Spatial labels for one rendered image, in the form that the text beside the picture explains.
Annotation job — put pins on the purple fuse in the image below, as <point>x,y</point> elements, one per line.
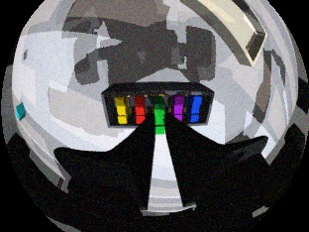
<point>176,103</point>

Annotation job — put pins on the red fuse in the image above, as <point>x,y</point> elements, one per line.
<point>140,108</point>

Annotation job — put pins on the green fuse with metal blades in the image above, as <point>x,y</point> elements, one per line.
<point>159,112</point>

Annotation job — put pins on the teal cube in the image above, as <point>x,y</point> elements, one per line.
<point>20,111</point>

